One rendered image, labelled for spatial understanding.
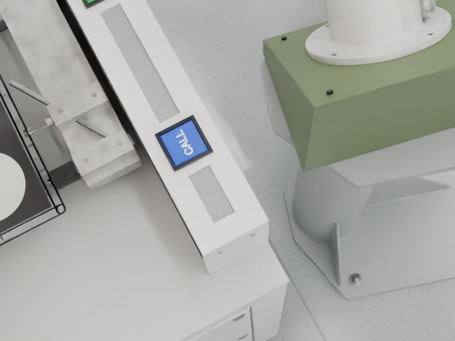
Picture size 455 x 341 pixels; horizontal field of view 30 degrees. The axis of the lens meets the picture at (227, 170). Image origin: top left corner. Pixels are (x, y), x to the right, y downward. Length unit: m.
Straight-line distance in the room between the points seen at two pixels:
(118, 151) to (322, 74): 0.29
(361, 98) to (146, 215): 0.38
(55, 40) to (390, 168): 0.51
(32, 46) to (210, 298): 0.44
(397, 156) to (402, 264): 0.82
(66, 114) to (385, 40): 0.44
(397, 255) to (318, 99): 1.08
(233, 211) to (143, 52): 0.25
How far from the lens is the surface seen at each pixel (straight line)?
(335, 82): 1.02
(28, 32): 1.27
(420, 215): 2.06
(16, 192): 1.17
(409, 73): 1.01
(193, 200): 1.06
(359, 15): 1.08
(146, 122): 1.10
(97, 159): 1.15
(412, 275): 2.03
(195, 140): 1.08
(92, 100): 1.18
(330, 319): 2.01
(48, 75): 1.24
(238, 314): 1.24
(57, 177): 1.16
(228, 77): 2.15
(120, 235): 1.21
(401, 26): 1.09
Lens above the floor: 1.99
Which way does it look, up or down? 73 degrees down
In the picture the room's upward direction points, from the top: 8 degrees counter-clockwise
